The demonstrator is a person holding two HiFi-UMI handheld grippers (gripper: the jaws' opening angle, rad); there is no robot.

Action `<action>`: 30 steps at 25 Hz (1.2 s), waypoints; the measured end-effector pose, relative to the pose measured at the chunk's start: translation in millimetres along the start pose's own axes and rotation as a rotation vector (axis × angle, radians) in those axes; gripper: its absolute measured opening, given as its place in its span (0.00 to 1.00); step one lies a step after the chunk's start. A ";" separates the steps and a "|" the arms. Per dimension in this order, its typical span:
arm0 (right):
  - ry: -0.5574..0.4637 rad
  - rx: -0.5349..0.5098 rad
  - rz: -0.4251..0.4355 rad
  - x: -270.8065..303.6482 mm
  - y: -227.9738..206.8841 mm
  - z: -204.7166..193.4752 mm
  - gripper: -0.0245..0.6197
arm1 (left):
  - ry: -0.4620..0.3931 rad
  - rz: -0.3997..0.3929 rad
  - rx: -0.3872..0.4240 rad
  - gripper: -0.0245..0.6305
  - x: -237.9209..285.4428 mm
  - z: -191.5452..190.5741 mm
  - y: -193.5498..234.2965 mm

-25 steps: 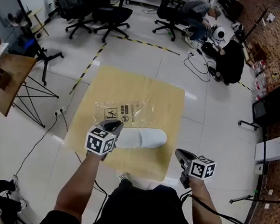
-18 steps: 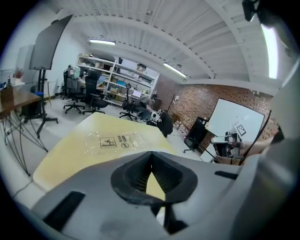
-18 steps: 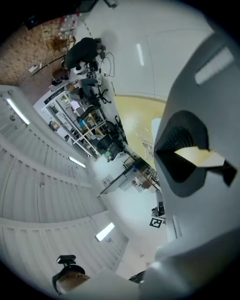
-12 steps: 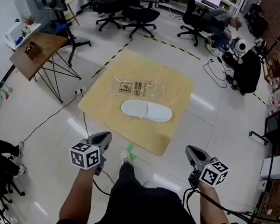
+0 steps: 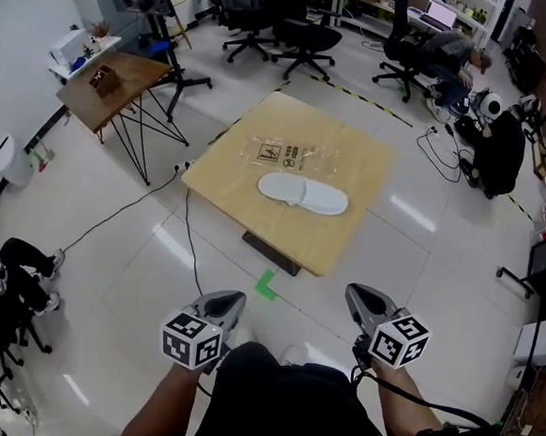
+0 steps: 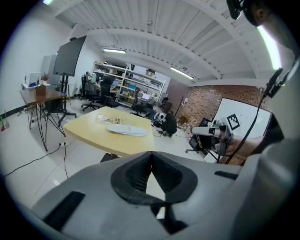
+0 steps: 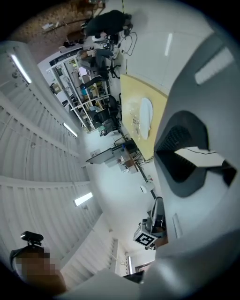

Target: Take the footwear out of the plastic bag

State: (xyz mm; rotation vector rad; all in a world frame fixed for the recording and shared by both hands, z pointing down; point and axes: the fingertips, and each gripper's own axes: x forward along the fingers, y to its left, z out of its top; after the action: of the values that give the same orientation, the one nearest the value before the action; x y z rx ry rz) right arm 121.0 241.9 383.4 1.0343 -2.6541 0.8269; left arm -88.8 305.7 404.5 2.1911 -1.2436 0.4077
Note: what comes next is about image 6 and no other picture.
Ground white shelving unit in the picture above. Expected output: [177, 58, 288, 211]
[91, 60, 166, 111]

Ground black office chair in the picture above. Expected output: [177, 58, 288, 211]
[97, 76, 120, 111]
[130, 87, 148, 116]

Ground person's head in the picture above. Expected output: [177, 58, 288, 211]
[243, 0, 300, 57]

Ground ceiling tube light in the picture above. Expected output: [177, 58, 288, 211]
[102, 47, 128, 55]
[169, 66, 195, 80]
[256, 24, 282, 71]

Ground white slippers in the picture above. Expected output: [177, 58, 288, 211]
[93, 113, 124, 125]

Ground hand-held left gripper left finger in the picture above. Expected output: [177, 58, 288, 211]
[31, 151, 170, 240]

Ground person's black clothed torso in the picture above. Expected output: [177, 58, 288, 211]
[264, 112, 286, 155]

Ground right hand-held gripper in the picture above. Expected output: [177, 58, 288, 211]
[191, 113, 241, 156]

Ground black screen on stand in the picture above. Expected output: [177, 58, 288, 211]
[52, 35, 88, 125]

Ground white cardboard box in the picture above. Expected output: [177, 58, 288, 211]
[203, 150, 221, 164]

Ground black chair with grey cushion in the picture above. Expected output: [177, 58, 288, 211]
[80, 73, 101, 111]

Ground black head camera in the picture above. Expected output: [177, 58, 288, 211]
[225, 0, 247, 20]

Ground small brown box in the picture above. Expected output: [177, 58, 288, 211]
[35, 84, 47, 97]

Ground brown desk with wire legs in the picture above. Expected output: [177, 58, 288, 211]
[19, 87, 68, 152]

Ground black power cable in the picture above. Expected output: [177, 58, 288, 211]
[3, 143, 62, 177]

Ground person's right forearm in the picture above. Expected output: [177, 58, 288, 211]
[230, 135, 267, 158]

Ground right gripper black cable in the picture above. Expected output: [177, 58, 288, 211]
[225, 67, 284, 165]

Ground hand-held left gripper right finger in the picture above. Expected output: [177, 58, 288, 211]
[152, 151, 257, 235]

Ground black monitor on rolling stand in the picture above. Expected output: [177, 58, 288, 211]
[186, 117, 212, 155]

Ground black coat rack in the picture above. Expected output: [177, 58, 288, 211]
[177, 93, 190, 118]

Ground whiteboard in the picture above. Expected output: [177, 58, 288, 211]
[211, 97, 273, 142]

